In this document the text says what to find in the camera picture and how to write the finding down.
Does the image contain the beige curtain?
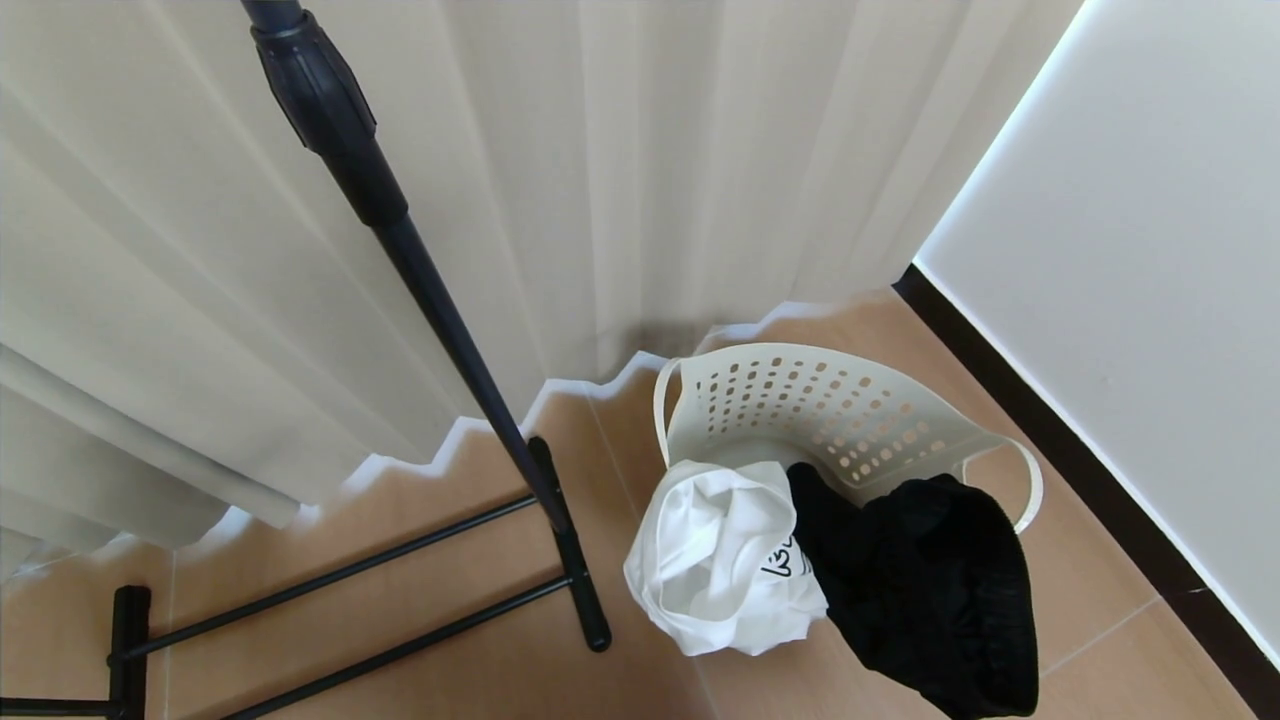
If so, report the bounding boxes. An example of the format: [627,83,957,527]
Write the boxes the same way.
[0,0,1086,581]

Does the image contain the white laundry basket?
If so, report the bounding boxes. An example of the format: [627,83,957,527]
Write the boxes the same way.
[653,343,1044,534]

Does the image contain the black clothes rack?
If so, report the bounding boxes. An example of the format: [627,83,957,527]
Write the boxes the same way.
[0,0,613,720]

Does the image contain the black garment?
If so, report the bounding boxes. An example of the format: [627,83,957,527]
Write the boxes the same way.
[786,462,1041,720]

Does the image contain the white garment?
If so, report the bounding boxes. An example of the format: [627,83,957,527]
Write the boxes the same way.
[623,460,831,658]

